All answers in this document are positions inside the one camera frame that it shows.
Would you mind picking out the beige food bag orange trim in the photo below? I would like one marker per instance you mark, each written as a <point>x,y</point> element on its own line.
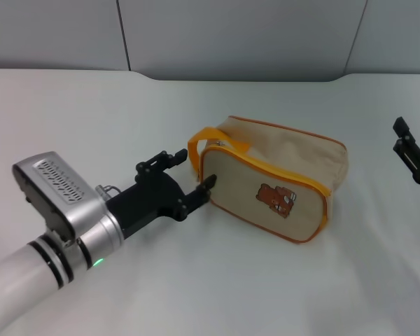
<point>276,175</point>

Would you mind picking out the metal zipper pull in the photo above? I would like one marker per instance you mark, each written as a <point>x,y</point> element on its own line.
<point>220,143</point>

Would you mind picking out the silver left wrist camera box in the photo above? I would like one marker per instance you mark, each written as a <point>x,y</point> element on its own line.
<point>56,182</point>

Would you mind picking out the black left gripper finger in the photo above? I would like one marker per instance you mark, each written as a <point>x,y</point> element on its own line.
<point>197,194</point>
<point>161,159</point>

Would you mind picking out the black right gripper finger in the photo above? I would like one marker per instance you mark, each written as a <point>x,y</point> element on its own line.
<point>411,157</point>

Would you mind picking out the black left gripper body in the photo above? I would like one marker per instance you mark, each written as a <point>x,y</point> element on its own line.
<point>147,199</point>

